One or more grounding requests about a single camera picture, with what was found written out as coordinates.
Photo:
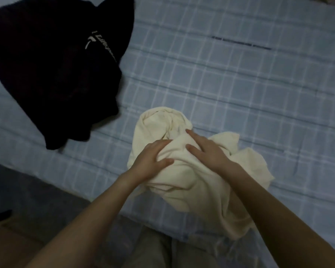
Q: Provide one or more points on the person's left hand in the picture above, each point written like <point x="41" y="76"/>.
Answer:
<point x="148" y="164"/>

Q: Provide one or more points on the person's right hand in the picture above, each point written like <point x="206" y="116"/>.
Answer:
<point x="212" y="156"/>

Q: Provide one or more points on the cream printed hoodie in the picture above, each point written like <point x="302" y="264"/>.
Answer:
<point x="189" y="187"/>

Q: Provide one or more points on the bed with blue plaid sheet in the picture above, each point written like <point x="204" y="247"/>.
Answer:
<point x="240" y="80"/>

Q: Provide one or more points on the black hoodie with white lettering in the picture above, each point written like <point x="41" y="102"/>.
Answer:
<point x="44" y="66"/>

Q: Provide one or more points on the person's left forearm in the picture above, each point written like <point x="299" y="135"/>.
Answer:
<point x="86" y="228"/>

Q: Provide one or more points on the person's right forearm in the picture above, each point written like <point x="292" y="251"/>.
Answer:
<point x="282" y="226"/>

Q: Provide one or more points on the person's grey trousers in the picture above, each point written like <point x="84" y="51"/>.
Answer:
<point x="156" y="254"/>

